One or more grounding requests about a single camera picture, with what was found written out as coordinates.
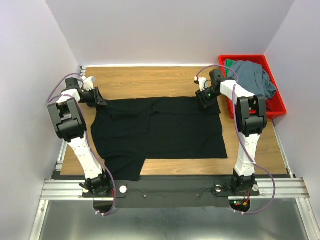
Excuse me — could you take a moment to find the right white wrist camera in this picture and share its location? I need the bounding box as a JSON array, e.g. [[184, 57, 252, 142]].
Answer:
[[194, 76, 208, 91]]

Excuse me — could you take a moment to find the green t shirt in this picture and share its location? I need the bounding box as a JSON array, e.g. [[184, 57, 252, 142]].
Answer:
[[224, 58, 236, 78]]

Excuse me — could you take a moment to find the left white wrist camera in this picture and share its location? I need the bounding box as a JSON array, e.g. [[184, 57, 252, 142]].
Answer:
[[81, 76, 96, 91]]

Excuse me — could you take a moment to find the red plastic bin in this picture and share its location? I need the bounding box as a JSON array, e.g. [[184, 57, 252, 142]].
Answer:
[[218, 54, 287, 119]]

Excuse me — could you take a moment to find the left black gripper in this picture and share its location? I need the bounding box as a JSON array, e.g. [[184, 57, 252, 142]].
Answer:
[[78, 87, 108, 108]]

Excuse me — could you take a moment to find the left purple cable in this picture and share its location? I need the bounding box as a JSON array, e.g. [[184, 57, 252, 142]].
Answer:
[[47, 72, 117, 218]]

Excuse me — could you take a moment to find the grey blue t shirt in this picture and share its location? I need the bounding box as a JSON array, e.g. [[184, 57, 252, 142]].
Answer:
[[230, 60, 277, 99]]

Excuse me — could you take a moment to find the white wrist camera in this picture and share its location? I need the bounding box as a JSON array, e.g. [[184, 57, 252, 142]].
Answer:
[[194, 76, 208, 91], [81, 76, 96, 91]]

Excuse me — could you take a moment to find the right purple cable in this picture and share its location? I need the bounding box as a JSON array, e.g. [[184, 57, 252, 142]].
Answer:
[[194, 65, 277, 216]]

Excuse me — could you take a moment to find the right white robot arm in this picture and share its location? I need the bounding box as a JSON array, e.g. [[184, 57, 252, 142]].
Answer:
[[194, 69, 267, 195]]

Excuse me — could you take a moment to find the purple cable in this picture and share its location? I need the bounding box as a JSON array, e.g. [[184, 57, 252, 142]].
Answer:
[[47, 72, 117, 218], [194, 65, 277, 216]]

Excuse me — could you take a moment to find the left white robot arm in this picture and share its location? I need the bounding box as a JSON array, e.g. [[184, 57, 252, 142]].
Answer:
[[47, 73, 116, 197]]

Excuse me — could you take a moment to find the front aluminium extrusion rail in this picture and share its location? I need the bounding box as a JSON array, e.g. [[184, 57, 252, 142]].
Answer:
[[40, 178, 310, 201]]

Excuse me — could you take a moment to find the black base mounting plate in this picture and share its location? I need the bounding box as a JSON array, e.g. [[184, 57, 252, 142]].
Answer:
[[82, 174, 261, 210]]

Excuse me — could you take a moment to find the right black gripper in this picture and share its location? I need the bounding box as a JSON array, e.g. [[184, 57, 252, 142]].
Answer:
[[195, 86, 221, 111]]

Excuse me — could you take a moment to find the black t shirt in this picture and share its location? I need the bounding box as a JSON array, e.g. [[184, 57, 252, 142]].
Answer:
[[91, 96, 228, 181]]

